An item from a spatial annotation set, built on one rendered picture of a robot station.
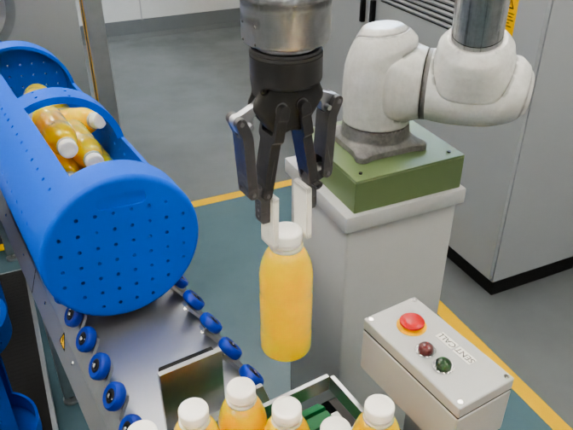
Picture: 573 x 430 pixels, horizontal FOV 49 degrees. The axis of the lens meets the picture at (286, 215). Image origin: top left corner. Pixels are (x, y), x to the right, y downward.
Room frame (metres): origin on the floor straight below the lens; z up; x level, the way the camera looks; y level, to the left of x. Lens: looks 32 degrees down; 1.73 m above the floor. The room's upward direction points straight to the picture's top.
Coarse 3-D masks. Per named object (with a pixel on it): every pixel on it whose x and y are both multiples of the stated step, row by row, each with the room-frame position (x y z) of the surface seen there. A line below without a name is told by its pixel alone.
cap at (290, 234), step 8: (280, 224) 0.64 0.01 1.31; (288, 224) 0.64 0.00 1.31; (296, 224) 0.64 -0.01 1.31; (280, 232) 0.63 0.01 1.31; (288, 232) 0.63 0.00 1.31; (296, 232) 0.62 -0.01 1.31; (280, 240) 0.61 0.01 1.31; (288, 240) 0.61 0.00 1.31; (296, 240) 0.62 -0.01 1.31; (280, 248) 0.61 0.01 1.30; (288, 248) 0.61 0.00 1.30; (296, 248) 0.62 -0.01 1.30
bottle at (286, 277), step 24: (264, 264) 0.62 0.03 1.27; (288, 264) 0.61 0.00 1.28; (264, 288) 0.61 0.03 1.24; (288, 288) 0.60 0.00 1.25; (312, 288) 0.62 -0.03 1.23; (264, 312) 0.61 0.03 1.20; (288, 312) 0.60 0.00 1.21; (264, 336) 0.61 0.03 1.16; (288, 336) 0.60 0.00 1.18; (288, 360) 0.60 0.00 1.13
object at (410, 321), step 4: (404, 316) 0.71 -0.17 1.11; (408, 316) 0.71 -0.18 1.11; (412, 316) 0.71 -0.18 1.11; (416, 316) 0.71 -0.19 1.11; (420, 316) 0.71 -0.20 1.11; (400, 320) 0.70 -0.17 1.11; (404, 320) 0.70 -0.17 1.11; (408, 320) 0.70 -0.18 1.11; (412, 320) 0.70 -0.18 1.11; (416, 320) 0.70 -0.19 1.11; (420, 320) 0.70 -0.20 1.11; (424, 320) 0.70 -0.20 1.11; (404, 324) 0.69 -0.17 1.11; (408, 324) 0.69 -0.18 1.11; (412, 324) 0.69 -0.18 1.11; (416, 324) 0.69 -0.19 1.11; (420, 324) 0.69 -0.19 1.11; (424, 324) 0.69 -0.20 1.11; (408, 328) 0.68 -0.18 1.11; (412, 328) 0.68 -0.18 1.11; (416, 328) 0.68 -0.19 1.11; (420, 328) 0.69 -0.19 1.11
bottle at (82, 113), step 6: (60, 108) 1.48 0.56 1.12; (66, 108) 1.46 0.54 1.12; (72, 108) 1.44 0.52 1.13; (78, 108) 1.43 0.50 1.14; (84, 108) 1.43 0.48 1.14; (66, 114) 1.43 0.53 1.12; (72, 114) 1.41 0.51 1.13; (78, 114) 1.41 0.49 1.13; (84, 114) 1.41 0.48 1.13; (84, 120) 1.40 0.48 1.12; (90, 126) 1.39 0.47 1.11
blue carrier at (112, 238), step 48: (0, 48) 1.59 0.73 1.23; (0, 96) 1.32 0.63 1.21; (48, 96) 1.26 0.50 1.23; (0, 144) 1.16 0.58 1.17; (48, 192) 0.92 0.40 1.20; (96, 192) 0.89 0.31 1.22; (144, 192) 0.93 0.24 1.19; (48, 240) 0.84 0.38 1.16; (96, 240) 0.88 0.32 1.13; (144, 240) 0.92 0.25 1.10; (192, 240) 0.97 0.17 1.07; (48, 288) 0.84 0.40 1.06; (96, 288) 0.87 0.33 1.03; (144, 288) 0.92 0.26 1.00
